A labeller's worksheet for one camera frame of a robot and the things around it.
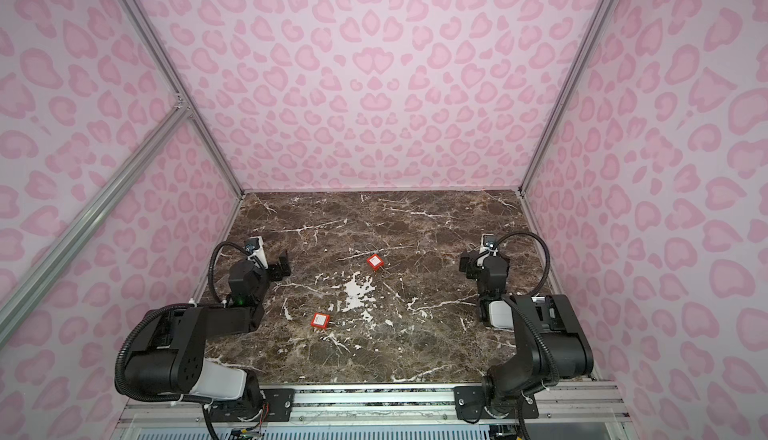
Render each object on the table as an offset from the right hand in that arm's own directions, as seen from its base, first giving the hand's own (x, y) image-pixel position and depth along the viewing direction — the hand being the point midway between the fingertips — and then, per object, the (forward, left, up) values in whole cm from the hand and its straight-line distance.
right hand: (483, 247), depth 92 cm
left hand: (-3, +65, +2) cm, 65 cm away
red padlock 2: (-1, +34, -7) cm, 35 cm away
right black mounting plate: (-40, +8, -8) cm, 42 cm away
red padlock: (-21, +48, -7) cm, 53 cm away
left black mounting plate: (-42, +55, -8) cm, 70 cm away
